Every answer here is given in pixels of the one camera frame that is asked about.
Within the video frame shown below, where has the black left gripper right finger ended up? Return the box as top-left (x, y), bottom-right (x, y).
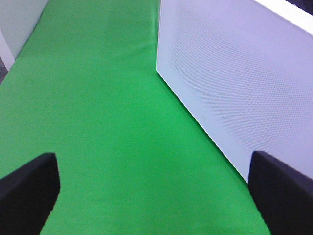
top-left (248, 151), bottom-right (313, 235)

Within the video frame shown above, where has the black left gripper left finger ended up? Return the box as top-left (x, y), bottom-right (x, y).
top-left (0, 153), bottom-right (60, 235)

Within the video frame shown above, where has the white microwave door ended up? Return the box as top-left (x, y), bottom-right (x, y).
top-left (156, 0), bottom-right (313, 179)

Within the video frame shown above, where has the green table cloth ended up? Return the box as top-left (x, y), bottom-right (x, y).
top-left (0, 0), bottom-right (269, 235)

